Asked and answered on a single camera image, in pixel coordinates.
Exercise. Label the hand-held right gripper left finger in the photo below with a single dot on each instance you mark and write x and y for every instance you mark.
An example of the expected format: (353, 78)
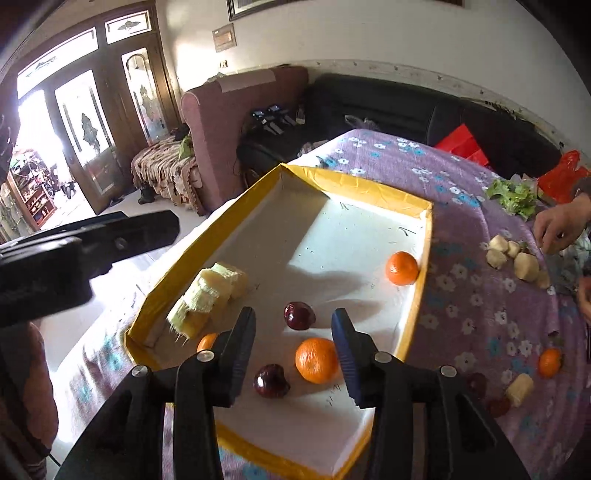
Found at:
(238, 355)

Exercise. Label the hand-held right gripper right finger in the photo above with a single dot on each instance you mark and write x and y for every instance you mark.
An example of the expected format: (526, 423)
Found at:
(346, 360)

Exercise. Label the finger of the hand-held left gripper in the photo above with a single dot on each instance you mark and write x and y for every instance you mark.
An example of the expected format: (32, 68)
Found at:
(55, 233)
(138, 235)

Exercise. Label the orange mandarin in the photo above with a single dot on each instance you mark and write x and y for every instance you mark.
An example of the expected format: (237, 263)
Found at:
(549, 363)
(316, 360)
(207, 342)
(402, 267)

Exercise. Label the dark red plum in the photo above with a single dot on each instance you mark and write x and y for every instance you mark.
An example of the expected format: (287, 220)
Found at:
(475, 384)
(271, 381)
(498, 407)
(299, 315)

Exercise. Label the yellow taped shallow tray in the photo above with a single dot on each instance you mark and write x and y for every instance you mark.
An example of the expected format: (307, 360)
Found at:
(323, 230)

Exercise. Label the person's left forearm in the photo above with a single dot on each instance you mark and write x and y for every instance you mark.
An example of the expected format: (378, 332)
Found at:
(27, 406)

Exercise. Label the black boot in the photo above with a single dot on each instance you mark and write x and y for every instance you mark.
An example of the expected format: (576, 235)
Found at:
(146, 196)

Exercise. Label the wooden shelf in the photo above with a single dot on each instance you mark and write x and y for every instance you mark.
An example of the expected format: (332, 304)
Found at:
(32, 189)

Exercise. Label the patterned throw blanket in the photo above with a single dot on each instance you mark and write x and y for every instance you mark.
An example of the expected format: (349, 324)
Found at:
(161, 168)

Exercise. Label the wooden glass door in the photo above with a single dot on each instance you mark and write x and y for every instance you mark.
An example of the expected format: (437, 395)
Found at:
(120, 115)

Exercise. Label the pink armchair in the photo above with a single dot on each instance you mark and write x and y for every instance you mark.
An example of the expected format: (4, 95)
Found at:
(217, 129)

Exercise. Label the purple floral tablecloth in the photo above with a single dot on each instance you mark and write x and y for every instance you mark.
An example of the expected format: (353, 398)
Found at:
(461, 286)

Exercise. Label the black device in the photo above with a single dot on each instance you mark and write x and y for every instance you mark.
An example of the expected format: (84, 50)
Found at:
(272, 117)

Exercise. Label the green lettuce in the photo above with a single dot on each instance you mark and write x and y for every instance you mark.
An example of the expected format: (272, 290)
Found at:
(512, 196)

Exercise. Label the grey cloth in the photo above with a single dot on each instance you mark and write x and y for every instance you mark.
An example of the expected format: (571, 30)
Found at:
(362, 121)

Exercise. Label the black leather sofa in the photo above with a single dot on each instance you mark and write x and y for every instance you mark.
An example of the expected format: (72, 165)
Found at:
(392, 110)

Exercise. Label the red plastic bag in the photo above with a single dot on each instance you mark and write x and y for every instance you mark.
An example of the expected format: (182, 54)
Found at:
(561, 177)

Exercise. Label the wall plaque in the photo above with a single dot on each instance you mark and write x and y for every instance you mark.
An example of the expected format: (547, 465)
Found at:
(224, 38)

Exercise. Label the framed wall picture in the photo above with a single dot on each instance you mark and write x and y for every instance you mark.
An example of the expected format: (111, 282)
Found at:
(323, 7)

